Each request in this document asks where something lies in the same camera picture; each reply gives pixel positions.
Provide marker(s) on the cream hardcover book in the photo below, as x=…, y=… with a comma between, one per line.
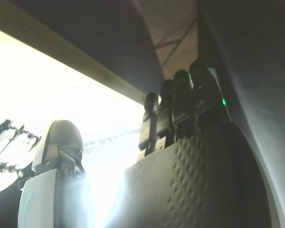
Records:
x=61, y=50

